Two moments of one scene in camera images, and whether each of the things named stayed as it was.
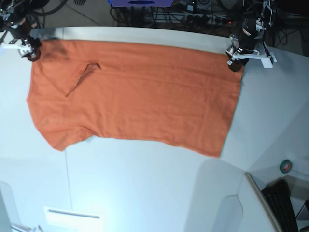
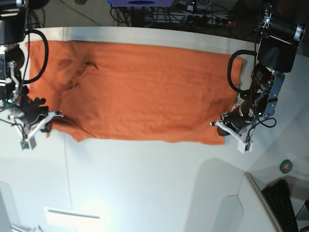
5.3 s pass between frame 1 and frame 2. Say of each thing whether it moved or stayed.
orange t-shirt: stayed
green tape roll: stayed
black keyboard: stayed
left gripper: moved
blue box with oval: stayed
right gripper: moved
